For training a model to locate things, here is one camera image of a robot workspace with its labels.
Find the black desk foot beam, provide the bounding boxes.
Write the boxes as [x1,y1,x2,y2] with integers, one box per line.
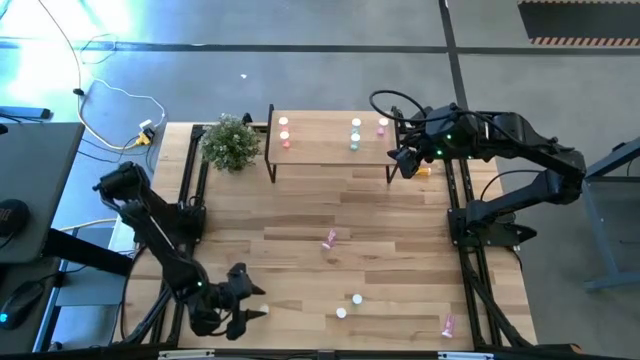
[42,227,135,278]

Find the silver metal bracket strip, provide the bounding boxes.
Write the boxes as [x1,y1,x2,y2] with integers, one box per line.
[438,351,495,360]
[158,349,216,360]

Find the black computer mouse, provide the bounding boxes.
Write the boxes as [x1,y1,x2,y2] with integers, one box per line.
[0,280,45,332]

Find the blue-grey metal stand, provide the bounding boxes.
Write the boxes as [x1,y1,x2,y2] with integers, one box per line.
[551,137,640,294]

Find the black mat hazard stripe edge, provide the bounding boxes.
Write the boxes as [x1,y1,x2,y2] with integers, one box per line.
[516,0,640,47]

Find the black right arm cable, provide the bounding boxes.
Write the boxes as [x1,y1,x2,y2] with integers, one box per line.
[368,88,431,126]

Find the black aluminium table frame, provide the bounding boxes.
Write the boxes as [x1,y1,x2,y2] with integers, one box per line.
[113,112,584,360]

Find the dark flat tablet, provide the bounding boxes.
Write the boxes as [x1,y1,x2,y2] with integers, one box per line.
[0,105,52,121]

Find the white cable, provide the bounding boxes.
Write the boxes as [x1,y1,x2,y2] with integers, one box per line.
[92,77,167,126]

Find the white flat panel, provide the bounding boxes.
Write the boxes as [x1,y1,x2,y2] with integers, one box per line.
[107,213,141,255]

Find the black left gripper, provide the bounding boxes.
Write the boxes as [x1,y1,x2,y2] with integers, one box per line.
[211,262,270,343]

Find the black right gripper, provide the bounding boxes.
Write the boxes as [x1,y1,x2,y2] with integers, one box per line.
[387,102,479,181]

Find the black round speaker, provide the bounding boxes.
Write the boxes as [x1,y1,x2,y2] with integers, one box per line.
[0,198,31,239]

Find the yellow cable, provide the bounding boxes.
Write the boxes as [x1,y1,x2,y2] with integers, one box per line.
[58,217,119,233]
[35,0,139,152]

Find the grey desk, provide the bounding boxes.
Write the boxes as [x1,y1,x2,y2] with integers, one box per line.
[0,121,86,265]

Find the wooden shelf black metal legs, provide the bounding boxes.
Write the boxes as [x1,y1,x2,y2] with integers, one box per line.
[263,103,409,185]

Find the green artificial potted plant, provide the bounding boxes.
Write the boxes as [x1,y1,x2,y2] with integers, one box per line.
[198,113,263,174]

